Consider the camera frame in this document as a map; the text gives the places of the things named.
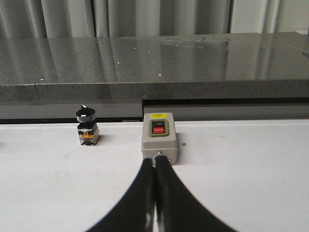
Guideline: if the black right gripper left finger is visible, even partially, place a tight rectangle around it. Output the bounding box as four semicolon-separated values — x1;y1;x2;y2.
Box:
88;158;155;232

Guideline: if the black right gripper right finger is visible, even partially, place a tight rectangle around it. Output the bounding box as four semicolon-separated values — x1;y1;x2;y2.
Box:
155;156;234;232

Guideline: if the grey stone counter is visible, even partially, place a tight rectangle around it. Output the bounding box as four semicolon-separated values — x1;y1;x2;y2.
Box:
0;32;309;123

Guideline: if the grey curtain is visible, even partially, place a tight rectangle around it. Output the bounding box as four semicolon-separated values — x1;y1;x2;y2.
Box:
0;0;309;39

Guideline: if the grey on-off switch box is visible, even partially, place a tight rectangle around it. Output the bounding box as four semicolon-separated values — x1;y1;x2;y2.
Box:
141;113;178;164

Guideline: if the black selector switch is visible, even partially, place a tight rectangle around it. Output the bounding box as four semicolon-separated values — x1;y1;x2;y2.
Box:
76;105;99;145

